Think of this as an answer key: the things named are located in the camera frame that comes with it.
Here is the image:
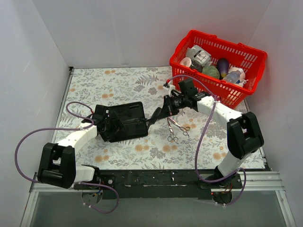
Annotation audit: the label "black tail comb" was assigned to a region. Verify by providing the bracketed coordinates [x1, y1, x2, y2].
[139, 107, 162, 128]

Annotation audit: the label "black zippered tool case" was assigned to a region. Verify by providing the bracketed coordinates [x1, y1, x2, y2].
[104, 102, 148, 143]

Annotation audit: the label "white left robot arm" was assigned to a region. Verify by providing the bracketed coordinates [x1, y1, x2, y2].
[37, 105, 125, 189]

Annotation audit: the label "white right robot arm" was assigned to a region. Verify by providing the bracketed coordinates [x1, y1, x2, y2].
[148, 76, 264, 188]

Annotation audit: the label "silver straight scissors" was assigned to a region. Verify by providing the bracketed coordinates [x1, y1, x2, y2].
[167, 118, 178, 144]

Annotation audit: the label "silver thinning scissors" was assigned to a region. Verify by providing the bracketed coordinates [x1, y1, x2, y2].
[168, 118, 191, 137]

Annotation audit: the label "green textured ball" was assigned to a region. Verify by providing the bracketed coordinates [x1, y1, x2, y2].
[202, 65, 220, 79]

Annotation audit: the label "white pink cup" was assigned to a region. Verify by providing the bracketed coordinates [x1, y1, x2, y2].
[180, 57, 192, 68]

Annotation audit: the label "grey foil snack pouch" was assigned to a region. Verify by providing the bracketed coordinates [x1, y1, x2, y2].
[186, 45, 211, 67]

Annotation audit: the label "floral patterned table mat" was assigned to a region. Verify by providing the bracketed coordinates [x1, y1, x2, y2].
[46, 66, 266, 170]

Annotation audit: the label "purple toy eggplant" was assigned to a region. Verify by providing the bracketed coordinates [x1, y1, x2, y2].
[216, 58, 229, 79]

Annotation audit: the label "red plastic shopping basket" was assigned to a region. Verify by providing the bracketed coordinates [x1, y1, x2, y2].
[169, 30, 267, 109]

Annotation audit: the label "clear plastic bottle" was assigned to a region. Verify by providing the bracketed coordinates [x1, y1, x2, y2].
[223, 70, 241, 84]

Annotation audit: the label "white round toy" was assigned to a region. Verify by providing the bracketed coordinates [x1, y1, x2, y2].
[228, 67, 248, 87]

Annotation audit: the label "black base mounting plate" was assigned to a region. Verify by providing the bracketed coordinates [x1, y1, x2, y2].
[73, 169, 244, 201]

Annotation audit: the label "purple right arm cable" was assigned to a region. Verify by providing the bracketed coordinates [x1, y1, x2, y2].
[169, 75, 247, 209]

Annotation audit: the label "aluminium frame rail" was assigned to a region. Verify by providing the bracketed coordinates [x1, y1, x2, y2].
[21, 171, 296, 227]

